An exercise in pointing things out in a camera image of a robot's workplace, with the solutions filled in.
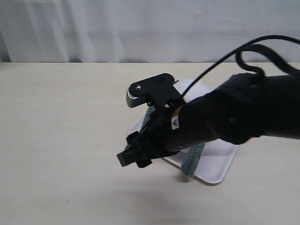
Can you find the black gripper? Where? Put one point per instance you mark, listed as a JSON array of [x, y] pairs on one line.
[[165, 134]]

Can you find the green fuzzy scarf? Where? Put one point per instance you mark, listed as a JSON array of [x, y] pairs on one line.
[[192, 154]]

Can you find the white plush snowman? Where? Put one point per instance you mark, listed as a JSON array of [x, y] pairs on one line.
[[198, 90]]

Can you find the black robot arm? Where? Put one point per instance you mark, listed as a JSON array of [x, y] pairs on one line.
[[245, 106]]

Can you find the white square tray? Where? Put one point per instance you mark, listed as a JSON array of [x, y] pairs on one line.
[[215, 159]]

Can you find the white curtain backdrop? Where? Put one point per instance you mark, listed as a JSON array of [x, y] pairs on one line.
[[156, 31]]

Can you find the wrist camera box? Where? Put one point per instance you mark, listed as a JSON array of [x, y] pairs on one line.
[[157, 91]]

